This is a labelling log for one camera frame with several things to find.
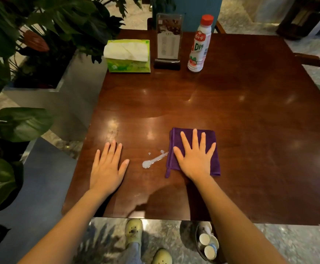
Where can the person's right hand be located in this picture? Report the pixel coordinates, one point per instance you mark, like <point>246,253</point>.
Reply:
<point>197,162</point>

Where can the person's left hand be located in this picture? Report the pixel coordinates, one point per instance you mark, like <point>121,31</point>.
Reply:
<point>106,173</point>

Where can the purple cleaning cloth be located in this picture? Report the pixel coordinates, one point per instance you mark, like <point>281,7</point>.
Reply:
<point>176,138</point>

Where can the white paper cup blue band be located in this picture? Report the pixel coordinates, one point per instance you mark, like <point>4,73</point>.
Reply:
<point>210,252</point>

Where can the white milk bottle red cap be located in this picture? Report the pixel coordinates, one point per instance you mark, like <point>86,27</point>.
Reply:
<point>199,49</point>

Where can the green tissue box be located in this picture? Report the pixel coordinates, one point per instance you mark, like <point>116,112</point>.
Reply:
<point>127,52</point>

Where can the clear acrylic menu stand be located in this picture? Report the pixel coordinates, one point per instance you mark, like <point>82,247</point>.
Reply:
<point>168,41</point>

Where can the person's right forearm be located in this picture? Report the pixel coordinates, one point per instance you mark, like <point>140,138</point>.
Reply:
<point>237,230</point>

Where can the person's left forearm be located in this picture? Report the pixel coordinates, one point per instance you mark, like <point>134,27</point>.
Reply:
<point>66,230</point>

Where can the person's yellow left shoe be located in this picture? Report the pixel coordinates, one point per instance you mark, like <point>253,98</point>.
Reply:
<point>133,230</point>

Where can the person's yellow shoe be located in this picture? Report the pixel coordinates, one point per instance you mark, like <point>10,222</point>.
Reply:
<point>162,257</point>
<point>133,230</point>

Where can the black waste bin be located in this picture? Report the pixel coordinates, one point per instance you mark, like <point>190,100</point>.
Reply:
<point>198,233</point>

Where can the person's grey patterned trousers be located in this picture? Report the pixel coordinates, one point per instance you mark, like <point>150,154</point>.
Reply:
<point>131,255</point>

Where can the person's yellow right shoe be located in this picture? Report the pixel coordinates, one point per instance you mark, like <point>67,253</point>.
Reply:
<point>162,257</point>

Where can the white spilled milk streak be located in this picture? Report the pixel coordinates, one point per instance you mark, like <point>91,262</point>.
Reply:
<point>146,164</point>

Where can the grey metal planter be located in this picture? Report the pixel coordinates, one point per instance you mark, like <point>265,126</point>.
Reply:
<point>74,101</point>
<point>39,203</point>

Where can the small green leafy plant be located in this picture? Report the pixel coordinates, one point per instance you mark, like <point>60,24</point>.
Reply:
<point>22,123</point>

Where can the blue upholstered chair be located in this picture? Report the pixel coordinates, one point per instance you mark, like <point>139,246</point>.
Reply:
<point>198,10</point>

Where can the green upholstered wooden armchair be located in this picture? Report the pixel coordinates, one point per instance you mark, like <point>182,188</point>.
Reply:
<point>314,60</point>

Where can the large green leafy plant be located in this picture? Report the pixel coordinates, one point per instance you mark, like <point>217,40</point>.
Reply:
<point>61,21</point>

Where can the dark wooden stand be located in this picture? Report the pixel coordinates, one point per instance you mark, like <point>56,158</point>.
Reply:
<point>294,21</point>

